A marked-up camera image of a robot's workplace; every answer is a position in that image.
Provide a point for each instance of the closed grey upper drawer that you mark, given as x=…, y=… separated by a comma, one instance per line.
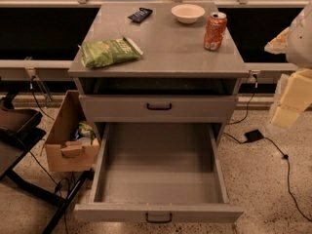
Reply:
x=158, y=109

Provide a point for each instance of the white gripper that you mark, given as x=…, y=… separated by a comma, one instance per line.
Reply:
x=300, y=43

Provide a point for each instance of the black power adapter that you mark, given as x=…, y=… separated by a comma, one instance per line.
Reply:
x=254, y=135

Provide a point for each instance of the white paper bowl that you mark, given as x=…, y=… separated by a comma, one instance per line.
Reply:
x=187, y=13

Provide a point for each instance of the black stand with tray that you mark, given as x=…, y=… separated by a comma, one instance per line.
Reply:
x=18, y=135

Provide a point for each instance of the dark blue snack bar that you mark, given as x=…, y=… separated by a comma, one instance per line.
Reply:
x=141, y=15

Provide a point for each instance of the grey drawer cabinet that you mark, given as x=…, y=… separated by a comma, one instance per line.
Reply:
x=174, y=61

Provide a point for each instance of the open grey middle drawer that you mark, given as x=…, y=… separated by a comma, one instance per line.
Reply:
x=158, y=173

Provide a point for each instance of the green jalapeno chip bag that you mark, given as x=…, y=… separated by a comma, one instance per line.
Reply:
x=108, y=52

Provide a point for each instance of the cardboard box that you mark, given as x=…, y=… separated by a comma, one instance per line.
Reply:
x=64, y=153

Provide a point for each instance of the orange soda can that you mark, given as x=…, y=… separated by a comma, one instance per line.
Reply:
x=215, y=29

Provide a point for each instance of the snack items in box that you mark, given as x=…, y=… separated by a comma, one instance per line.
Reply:
x=85, y=134

